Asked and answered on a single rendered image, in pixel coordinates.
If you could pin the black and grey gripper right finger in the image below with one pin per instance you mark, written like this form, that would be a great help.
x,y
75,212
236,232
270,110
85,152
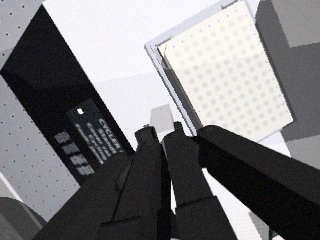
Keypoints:
x,y
282,191

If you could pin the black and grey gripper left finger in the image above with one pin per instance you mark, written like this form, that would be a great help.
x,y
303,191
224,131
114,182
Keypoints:
x,y
144,185

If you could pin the white benchtop lab instrument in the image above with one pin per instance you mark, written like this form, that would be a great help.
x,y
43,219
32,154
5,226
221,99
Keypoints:
x,y
88,73

